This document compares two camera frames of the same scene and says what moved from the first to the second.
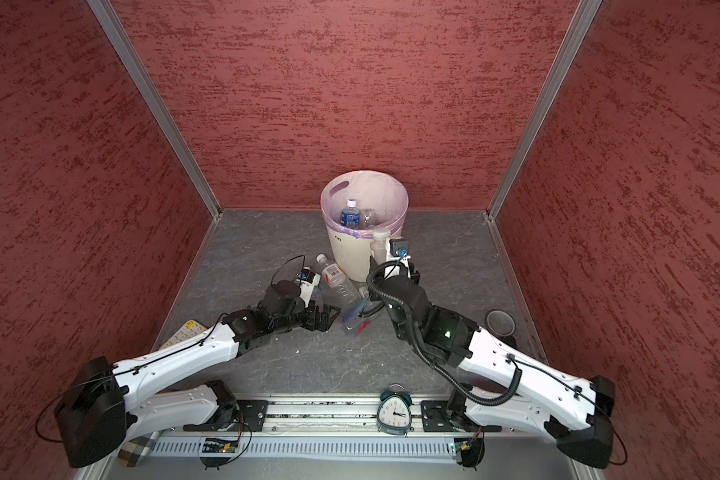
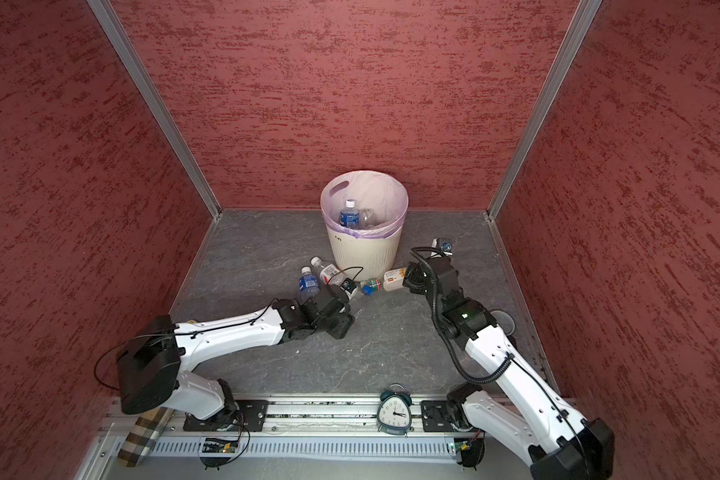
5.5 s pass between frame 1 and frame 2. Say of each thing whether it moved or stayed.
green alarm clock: stayed
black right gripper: moved
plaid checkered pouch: stayed
